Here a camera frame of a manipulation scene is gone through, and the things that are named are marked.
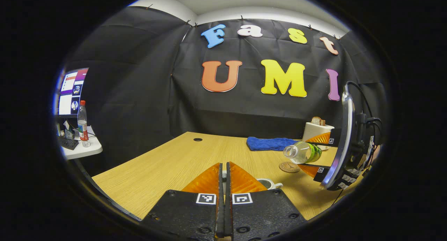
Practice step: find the white ceramic teacup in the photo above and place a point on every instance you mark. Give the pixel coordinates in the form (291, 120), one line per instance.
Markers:
(267, 183)

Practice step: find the white toaster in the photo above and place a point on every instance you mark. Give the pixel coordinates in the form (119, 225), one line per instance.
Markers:
(314, 131)

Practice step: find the black backdrop cloth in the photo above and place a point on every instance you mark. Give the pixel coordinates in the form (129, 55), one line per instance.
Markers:
(139, 94)

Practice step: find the black keyboard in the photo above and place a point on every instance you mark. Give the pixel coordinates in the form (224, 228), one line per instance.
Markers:
(68, 143)

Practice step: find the computer monitor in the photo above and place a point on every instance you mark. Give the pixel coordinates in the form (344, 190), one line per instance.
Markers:
(71, 92)

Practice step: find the toast bread slice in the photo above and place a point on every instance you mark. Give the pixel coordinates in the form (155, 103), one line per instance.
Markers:
(317, 121)

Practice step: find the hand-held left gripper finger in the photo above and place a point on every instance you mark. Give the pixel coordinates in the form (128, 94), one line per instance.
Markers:
(220, 206)
(228, 206)

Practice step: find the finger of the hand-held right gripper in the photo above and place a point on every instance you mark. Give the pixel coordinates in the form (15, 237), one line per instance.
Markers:
(330, 138)
(319, 173)

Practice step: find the red-cap plastic bottle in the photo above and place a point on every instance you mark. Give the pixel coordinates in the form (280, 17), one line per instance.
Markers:
(83, 127)

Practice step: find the blue towel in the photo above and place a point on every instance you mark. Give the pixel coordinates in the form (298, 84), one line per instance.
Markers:
(269, 144)

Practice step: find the clear green-label water bottle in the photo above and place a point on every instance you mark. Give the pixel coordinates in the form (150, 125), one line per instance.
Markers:
(302, 152)

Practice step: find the white side table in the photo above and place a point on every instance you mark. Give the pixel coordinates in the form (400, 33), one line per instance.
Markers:
(87, 150)

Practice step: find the white teacup lid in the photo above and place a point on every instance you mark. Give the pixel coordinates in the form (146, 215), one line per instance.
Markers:
(224, 180)

